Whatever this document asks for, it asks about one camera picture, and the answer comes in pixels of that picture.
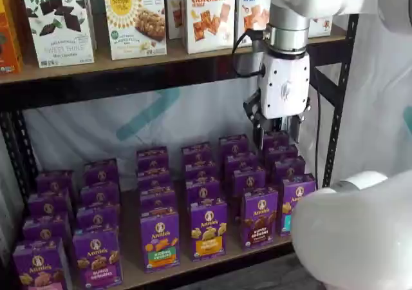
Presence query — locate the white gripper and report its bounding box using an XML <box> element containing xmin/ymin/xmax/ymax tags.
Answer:
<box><xmin>243</xmin><ymin>52</ymin><xmax>312</xmax><ymax>150</ymax></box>

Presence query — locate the purple Annie's box brown label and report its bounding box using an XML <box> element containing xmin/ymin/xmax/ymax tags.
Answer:
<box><xmin>239</xmin><ymin>188</ymin><xmax>280</xmax><ymax>251</ymax></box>
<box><xmin>224</xmin><ymin>152</ymin><xmax>259</xmax><ymax>174</ymax></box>
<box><xmin>231</xmin><ymin>166</ymin><xmax>267</xmax><ymax>196</ymax></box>
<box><xmin>218</xmin><ymin>134</ymin><xmax>250</xmax><ymax>157</ymax></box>

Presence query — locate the purple Annie's box teal label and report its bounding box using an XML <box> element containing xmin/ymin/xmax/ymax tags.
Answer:
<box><xmin>281</xmin><ymin>173</ymin><xmax>317</xmax><ymax>238</ymax></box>
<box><xmin>261</xmin><ymin>130</ymin><xmax>290</xmax><ymax>149</ymax></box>
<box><xmin>272</xmin><ymin>155</ymin><xmax>306</xmax><ymax>184</ymax></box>
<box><xmin>265</xmin><ymin>144</ymin><xmax>299</xmax><ymax>162</ymax></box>

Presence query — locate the purple Annie's box yellow-orange label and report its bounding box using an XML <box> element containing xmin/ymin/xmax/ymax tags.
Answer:
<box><xmin>180</xmin><ymin>142</ymin><xmax>213</xmax><ymax>164</ymax></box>
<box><xmin>184</xmin><ymin>160</ymin><xmax>217</xmax><ymax>182</ymax></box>
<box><xmin>189</xmin><ymin>200</ymin><xmax>229</xmax><ymax>262</ymax></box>
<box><xmin>185</xmin><ymin>177</ymin><xmax>222</xmax><ymax>206</ymax></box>

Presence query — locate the wooden shelf board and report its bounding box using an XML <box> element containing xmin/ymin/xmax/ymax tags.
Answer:
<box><xmin>61</xmin><ymin>170</ymin><xmax>323</xmax><ymax>290</ymax></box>
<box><xmin>0</xmin><ymin>22</ymin><xmax>348</xmax><ymax>85</ymax></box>

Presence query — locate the yellow pretzel crackers box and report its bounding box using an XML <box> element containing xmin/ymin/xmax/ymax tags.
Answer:
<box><xmin>308</xmin><ymin>15</ymin><xmax>334</xmax><ymax>39</ymax></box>

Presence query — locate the orange pretzel crackers box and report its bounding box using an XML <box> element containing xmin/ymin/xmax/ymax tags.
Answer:
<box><xmin>185</xmin><ymin>0</ymin><xmax>238</xmax><ymax>55</ymax></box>
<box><xmin>165</xmin><ymin>0</ymin><xmax>187</xmax><ymax>40</ymax></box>

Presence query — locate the blue pretzel crackers box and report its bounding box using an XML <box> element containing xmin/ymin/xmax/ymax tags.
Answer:
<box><xmin>236</xmin><ymin>0</ymin><xmax>273</xmax><ymax>50</ymax></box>

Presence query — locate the black metal shelf rack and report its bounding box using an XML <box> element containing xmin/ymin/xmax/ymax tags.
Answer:
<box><xmin>0</xmin><ymin>12</ymin><xmax>360</xmax><ymax>290</ymax></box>

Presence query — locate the yellow Simple Mills bar box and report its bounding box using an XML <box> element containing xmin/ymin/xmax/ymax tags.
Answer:
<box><xmin>104</xmin><ymin>0</ymin><xmax>168</xmax><ymax>61</ymax></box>

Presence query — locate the purple Annie's box magenta label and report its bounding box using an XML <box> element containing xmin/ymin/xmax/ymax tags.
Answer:
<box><xmin>79</xmin><ymin>180</ymin><xmax>121</xmax><ymax>208</ymax></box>
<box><xmin>82</xmin><ymin>158</ymin><xmax>120</xmax><ymax>185</ymax></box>
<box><xmin>71</xmin><ymin>226</ymin><xmax>124</xmax><ymax>290</ymax></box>
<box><xmin>76</xmin><ymin>203</ymin><xmax>121</xmax><ymax>232</ymax></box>

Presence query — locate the purple Annie's box pink label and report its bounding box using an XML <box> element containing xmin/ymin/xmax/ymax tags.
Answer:
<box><xmin>27</xmin><ymin>190</ymin><xmax>75</xmax><ymax>219</ymax></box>
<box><xmin>34</xmin><ymin>169</ymin><xmax>79</xmax><ymax>197</ymax></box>
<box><xmin>21</xmin><ymin>213</ymin><xmax>72</xmax><ymax>243</ymax></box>
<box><xmin>12</xmin><ymin>237</ymin><xmax>71</xmax><ymax>290</ymax></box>

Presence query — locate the white Sweet Thins chocolate box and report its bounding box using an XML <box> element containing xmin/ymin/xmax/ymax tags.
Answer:
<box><xmin>19</xmin><ymin>0</ymin><xmax>97</xmax><ymax>69</ymax></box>

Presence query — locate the orange Simple Mills box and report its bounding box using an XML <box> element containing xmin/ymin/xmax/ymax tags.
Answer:
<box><xmin>0</xmin><ymin>0</ymin><xmax>24</xmax><ymax>75</ymax></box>

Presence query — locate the white curtain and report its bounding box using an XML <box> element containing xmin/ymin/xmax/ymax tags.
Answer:
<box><xmin>334</xmin><ymin>12</ymin><xmax>412</xmax><ymax>188</ymax></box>

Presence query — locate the white sheet with teal mark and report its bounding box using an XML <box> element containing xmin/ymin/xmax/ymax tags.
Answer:
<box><xmin>22</xmin><ymin>86</ymin><xmax>326</xmax><ymax>194</ymax></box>

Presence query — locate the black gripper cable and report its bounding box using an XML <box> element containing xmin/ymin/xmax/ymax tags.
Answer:
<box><xmin>231</xmin><ymin>28</ymin><xmax>268</xmax><ymax>78</ymax></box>

